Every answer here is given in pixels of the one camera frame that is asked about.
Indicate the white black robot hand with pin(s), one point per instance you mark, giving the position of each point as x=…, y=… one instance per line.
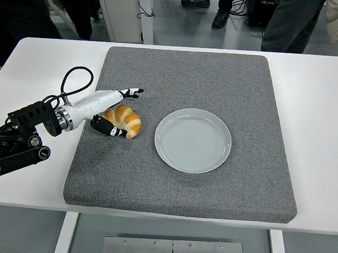
x=96, y=102

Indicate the golden croissant bread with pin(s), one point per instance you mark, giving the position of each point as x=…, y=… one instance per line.
x=126, y=118

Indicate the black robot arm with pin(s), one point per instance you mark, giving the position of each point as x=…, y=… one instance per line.
x=29, y=113

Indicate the pale grey round plate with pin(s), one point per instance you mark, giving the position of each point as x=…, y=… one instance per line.
x=192, y=142

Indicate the grey metal plate with screws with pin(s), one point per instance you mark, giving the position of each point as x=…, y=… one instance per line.
x=150, y=251

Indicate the white cabinet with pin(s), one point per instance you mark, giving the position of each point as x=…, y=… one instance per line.
x=121, y=9

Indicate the grey square mat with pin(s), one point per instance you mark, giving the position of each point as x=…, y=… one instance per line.
x=189, y=76

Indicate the white table leg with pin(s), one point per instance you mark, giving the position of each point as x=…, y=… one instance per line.
x=64, y=235
x=279, y=250

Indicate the black box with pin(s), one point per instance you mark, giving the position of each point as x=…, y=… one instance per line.
x=259, y=11

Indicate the white curved chair frame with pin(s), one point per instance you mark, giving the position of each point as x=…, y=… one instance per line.
x=52, y=4

